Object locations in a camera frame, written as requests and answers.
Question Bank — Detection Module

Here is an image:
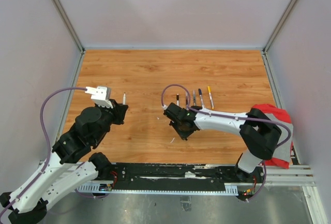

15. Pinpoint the purple cable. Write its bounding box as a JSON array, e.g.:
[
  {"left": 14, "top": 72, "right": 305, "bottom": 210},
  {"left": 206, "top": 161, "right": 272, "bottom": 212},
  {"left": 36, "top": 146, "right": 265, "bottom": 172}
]
[
  {"left": 161, "top": 84, "right": 292, "bottom": 201},
  {"left": 0, "top": 87, "right": 88, "bottom": 214}
]

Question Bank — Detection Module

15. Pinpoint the white pen with lettering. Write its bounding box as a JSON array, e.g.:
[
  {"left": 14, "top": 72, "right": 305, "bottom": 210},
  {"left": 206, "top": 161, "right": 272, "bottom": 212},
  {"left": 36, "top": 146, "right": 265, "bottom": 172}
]
[{"left": 199, "top": 94, "right": 205, "bottom": 108}]

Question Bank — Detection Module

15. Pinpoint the white marker yellow end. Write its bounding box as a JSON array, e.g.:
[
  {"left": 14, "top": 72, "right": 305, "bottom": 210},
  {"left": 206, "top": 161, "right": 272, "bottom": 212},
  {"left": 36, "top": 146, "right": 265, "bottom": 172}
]
[{"left": 208, "top": 92, "right": 215, "bottom": 110}]

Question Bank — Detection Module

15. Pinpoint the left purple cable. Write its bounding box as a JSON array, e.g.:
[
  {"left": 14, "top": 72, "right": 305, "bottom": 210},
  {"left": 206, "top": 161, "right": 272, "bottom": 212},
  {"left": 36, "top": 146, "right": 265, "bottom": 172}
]
[{"left": 0, "top": 87, "right": 88, "bottom": 214}]

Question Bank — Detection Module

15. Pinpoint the purple gel pen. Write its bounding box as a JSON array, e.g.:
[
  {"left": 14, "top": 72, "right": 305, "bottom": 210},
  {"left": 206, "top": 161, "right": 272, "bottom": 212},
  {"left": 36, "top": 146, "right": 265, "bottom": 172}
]
[{"left": 185, "top": 92, "right": 188, "bottom": 110}]

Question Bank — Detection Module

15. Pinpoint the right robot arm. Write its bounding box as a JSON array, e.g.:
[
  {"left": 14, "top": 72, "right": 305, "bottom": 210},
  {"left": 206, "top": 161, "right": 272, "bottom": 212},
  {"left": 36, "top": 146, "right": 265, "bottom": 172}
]
[{"left": 163, "top": 103, "right": 282, "bottom": 183}]

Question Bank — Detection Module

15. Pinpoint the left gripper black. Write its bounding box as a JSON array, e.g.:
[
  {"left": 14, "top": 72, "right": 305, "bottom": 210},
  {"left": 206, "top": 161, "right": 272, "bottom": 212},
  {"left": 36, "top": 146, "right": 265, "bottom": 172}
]
[{"left": 92, "top": 98, "right": 128, "bottom": 144}]

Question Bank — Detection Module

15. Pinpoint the aluminium frame rail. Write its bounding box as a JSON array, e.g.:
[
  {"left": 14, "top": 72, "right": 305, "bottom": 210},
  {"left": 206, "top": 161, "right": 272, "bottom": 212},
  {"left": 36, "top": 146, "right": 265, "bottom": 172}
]
[{"left": 27, "top": 156, "right": 327, "bottom": 223}]

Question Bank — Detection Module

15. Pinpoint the red and grey cloth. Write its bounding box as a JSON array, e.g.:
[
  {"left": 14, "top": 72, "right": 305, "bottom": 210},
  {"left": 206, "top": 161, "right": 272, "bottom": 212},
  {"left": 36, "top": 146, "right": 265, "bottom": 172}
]
[{"left": 252, "top": 103, "right": 294, "bottom": 170}]

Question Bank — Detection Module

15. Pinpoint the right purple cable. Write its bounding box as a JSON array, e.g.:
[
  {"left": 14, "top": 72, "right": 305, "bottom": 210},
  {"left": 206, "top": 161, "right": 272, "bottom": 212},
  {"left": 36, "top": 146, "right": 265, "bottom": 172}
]
[{"left": 161, "top": 84, "right": 292, "bottom": 201}]

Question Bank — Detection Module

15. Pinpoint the white pen black end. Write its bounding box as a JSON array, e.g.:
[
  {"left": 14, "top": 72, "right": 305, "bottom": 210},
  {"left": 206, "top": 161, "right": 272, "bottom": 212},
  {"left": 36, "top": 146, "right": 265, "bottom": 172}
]
[{"left": 123, "top": 92, "right": 126, "bottom": 105}]

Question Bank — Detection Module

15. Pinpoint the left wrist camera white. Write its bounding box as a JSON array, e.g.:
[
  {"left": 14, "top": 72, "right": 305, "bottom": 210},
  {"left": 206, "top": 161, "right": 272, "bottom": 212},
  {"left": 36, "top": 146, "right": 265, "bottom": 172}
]
[{"left": 85, "top": 86, "right": 113, "bottom": 109}]

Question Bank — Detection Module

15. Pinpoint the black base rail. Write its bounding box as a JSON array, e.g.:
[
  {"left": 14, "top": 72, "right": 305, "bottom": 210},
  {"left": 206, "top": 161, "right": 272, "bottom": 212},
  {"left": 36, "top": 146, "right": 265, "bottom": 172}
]
[{"left": 106, "top": 163, "right": 263, "bottom": 191}]

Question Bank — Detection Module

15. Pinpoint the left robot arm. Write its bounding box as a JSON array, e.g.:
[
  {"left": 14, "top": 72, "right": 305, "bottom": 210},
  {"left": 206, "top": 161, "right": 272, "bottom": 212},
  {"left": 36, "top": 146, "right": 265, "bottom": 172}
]
[{"left": 1, "top": 99, "right": 129, "bottom": 223}]

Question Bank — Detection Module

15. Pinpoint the blue gel pen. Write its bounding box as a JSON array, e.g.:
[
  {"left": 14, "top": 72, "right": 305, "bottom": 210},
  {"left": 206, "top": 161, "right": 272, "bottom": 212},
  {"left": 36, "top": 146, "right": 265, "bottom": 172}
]
[{"left": 192, "top": 90, "right": 197, "bottom": 106}]

